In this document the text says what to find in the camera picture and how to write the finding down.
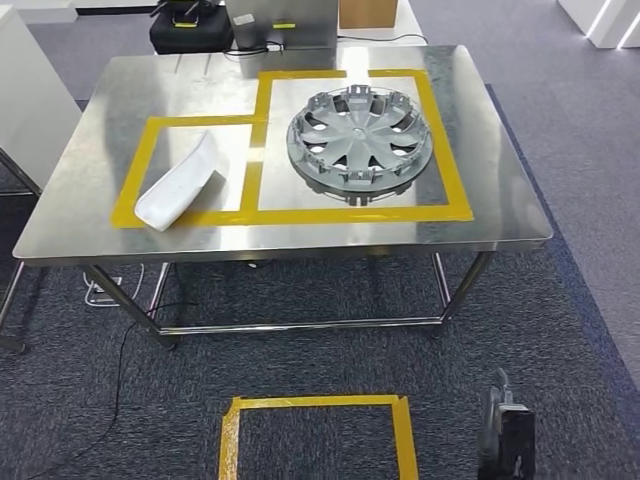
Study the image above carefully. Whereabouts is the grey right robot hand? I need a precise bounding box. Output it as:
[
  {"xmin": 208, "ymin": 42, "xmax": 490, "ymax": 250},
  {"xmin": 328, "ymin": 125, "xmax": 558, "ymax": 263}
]
[{"xmin": 477, "ymin": 367, "xmax": 516, "ymax": 475}]

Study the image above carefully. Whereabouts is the silver plastic wheel hubcap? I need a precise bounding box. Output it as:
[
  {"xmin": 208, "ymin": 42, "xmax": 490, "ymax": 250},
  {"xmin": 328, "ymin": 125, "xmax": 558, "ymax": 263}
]
[{"xmin": 285, "ymin": 84, "xmax": 435, "ymax": 208}]

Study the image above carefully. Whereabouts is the white curved plastic part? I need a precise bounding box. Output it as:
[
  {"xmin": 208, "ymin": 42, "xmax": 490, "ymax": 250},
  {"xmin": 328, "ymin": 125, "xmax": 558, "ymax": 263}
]
[{"xmin": 134, "ymin": 130, "xmax": 231, "ymax": 233}]

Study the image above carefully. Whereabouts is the stainless steel workbench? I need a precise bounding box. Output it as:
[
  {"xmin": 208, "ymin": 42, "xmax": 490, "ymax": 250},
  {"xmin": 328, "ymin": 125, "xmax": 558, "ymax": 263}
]
[{"xmin": 12, "ymin": 44, "xmax": 553, "ymax": 352}]

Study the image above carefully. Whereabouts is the white lit plinth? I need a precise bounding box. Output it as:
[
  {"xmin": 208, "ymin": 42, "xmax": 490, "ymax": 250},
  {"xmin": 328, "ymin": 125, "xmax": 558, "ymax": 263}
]
[{"xmin": 557, "ymin": 0, "xmax": 640, "ymax": 51}]

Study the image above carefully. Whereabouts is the brown cardboard box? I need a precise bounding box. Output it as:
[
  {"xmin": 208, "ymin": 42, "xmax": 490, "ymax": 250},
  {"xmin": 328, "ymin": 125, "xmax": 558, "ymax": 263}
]
[{"xmin": 339, "ymin": 0, "xmax": 399, "ymax": 30}]

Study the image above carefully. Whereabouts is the silver metal case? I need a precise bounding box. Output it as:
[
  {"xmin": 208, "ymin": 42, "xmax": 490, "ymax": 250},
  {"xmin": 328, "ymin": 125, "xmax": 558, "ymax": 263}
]
[{"xmin": 225, "ymin": 0, "xmax": 340, "ymax": 53}]

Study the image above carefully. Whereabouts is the black carry bag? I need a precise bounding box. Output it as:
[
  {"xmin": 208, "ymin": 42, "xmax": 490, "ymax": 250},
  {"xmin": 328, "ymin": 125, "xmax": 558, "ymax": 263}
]
[{"xmin": 149, "ymin": 0, "xmax": 235, "ymax": 56}]

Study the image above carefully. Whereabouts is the white side table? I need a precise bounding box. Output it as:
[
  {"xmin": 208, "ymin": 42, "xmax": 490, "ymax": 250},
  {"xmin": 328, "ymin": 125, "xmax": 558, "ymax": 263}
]
[{"xmin": 0, "ymin": 6, "xmax": 84, "ymax": 352}]

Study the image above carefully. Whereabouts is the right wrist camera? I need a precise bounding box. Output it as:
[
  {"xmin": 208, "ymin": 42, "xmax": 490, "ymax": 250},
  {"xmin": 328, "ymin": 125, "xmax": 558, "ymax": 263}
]
[{"xmin": 496, "ymin": 404, "xmax": 537, "ymax": 480}]

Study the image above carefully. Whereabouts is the yellow floor tape frame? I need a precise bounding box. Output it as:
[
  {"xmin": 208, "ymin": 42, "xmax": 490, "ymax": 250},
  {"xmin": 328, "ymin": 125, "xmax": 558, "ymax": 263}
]
[{"xmin": 218, "ymin": 394, "xmax": 420, "ymax": 480}]

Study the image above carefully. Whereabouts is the yellow tape double frame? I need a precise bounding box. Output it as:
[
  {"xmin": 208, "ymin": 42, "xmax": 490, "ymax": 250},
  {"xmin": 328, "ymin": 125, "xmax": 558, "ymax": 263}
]
[{"xmin": 109, "ymin": 68, "xmax": 475, "ymax": 230}]

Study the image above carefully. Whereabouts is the black floor cable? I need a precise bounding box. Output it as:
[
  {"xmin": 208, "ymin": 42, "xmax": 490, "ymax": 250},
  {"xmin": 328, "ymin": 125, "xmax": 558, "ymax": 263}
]
[{"xmin": 25, "ymin": 301, "xmax": 198, "ymax": 480}]

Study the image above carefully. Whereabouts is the white power strip cable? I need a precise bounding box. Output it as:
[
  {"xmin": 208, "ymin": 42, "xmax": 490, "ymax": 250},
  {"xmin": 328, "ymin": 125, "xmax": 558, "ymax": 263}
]
[{"xmin": 82, "ymin": 261, "xmax": 146, "ymax": 309}]

